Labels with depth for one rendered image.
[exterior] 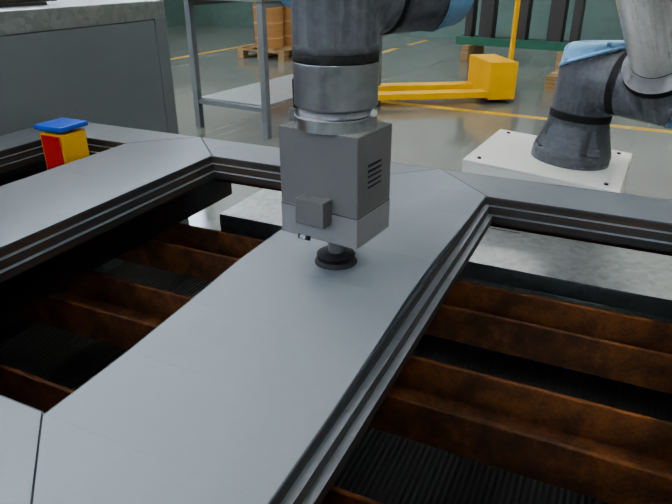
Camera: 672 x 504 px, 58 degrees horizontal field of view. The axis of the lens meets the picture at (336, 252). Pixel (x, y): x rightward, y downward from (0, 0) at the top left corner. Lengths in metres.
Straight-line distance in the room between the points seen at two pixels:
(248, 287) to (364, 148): 0.17
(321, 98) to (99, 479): 0.33
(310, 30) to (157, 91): 1.11
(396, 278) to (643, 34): 0.62
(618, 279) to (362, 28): 0.66
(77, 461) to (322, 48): 0.35
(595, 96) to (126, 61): 1.01
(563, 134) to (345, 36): 0.80
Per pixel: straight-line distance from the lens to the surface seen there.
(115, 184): 0.91
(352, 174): 0.52
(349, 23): 0.51
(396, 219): 0.72
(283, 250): 0.63
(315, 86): 0.52
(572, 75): 1.24
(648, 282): 1.05
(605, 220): 0.82
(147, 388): 0.47
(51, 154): 1.12
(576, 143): 1.24
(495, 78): 5.69
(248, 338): 0.50
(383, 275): 0.58
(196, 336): 0.51
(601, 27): 10.59
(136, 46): 1.54
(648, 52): 1.09
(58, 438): 0.45
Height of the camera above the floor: 1.12
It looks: 26 degrees down
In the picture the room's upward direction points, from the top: straight up
